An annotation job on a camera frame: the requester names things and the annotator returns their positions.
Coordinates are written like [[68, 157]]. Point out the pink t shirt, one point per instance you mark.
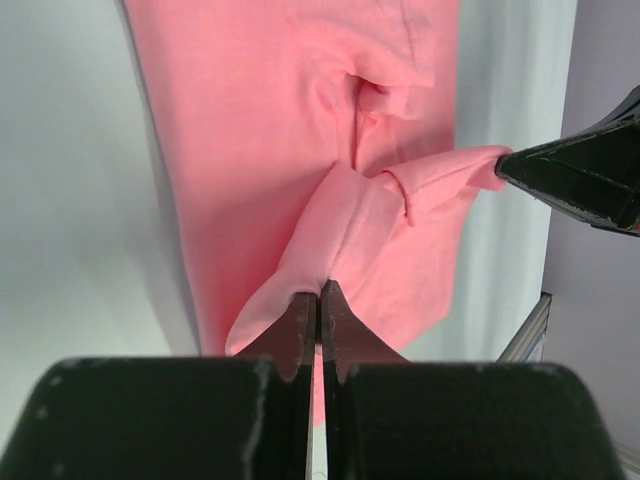
[[309, 141]]

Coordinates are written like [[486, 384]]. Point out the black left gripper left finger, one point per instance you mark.
[[241, 417]]

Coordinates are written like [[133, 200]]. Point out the right aluminium corner post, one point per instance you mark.
[[527, 345]]

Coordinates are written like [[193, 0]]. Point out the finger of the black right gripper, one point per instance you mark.
[[592, 177], [623, 116]]

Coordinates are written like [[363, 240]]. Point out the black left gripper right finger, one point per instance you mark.
[[390, 418]]

